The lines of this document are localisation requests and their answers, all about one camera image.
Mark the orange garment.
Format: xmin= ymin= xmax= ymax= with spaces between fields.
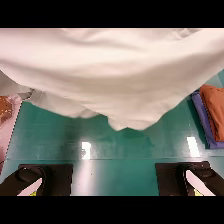
xmin=198 ymin=83 xmax=224 ymax=143

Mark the purple garment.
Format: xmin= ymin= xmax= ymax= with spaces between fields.
xmin=190 ymin=89 xmax=224 ymax=150

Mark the white shirt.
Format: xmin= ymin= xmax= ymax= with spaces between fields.
xmin=0 ymin=28 xmax=224 ymax=132

